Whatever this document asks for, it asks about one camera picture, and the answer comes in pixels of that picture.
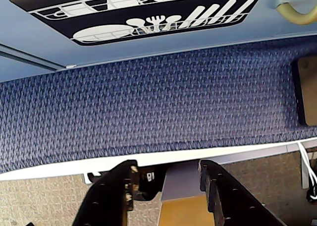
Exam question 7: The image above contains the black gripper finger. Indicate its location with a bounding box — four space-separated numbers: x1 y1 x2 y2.
199 159 288 226
71 159 139 226

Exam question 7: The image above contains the black cable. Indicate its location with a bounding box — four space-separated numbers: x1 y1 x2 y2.
306 183 317 202

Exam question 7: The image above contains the blue wooden toy kitchen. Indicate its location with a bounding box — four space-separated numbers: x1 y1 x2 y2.
0 0 317 84

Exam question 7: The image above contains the white cable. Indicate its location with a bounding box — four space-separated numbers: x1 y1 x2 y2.
298 141 317 194

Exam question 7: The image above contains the black dish rack print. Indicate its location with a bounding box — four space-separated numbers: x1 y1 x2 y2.
8 0 268 47

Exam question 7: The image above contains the blue dishwasher door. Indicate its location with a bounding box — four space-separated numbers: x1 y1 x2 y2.
0 0 317 70

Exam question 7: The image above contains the gold dishwasher door handle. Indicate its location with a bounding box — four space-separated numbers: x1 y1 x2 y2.
276 1 317 26

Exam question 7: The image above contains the gray tan desk leg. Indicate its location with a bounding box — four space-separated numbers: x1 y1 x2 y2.
158 161 216 226

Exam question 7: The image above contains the tan panel black edge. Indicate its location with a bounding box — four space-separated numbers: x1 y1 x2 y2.
291 55 317 126

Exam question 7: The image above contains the blue freezer door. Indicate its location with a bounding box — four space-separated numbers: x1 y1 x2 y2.
0 54 67 83

